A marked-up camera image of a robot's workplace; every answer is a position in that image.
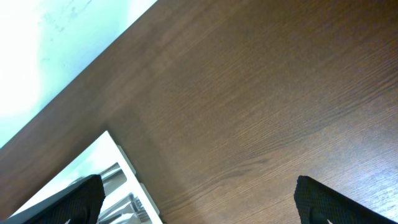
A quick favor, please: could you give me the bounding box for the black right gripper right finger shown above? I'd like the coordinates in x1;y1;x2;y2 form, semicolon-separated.
294;175;397;224

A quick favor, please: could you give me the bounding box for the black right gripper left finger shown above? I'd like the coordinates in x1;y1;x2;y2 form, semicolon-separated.
0;174;106;224

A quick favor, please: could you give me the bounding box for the large metal spoon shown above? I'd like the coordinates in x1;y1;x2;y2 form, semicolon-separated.
100;163;122;182
103;172;127;196

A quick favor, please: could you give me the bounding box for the white cutlery tray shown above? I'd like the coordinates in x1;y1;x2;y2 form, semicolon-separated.
14;131;163;224

